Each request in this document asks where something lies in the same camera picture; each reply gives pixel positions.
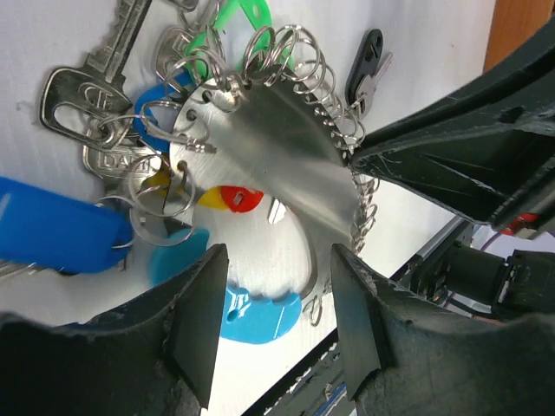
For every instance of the blue key fob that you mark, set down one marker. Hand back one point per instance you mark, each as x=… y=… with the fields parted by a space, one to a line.
x=56 y=232

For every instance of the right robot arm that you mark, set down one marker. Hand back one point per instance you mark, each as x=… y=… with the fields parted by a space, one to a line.
x=512 y=286

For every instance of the red key tag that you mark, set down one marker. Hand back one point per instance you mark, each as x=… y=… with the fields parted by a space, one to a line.
x=239 y=199

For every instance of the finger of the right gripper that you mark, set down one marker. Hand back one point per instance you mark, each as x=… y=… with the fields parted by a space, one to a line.
x=498 y=166

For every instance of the black key tag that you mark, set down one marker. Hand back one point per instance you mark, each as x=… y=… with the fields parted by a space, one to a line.
x=365 y=62

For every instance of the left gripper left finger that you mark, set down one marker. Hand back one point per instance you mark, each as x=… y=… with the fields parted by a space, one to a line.
x=158 y=350

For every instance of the light blue handle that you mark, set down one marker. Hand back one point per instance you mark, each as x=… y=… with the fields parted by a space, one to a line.
x=246 y=318

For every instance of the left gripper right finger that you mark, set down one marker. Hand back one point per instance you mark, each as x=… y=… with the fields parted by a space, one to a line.
x=364 y=301

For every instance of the wooden compartment tray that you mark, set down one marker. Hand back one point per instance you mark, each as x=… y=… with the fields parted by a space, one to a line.
x=513 y=23

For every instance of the silver key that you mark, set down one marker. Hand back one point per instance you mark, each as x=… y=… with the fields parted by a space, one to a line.
x=366 y=90

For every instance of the green key tag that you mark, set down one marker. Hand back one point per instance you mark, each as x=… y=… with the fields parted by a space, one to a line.
x=238 y=43

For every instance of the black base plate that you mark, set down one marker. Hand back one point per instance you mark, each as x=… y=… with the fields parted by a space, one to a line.
x=315 y=386

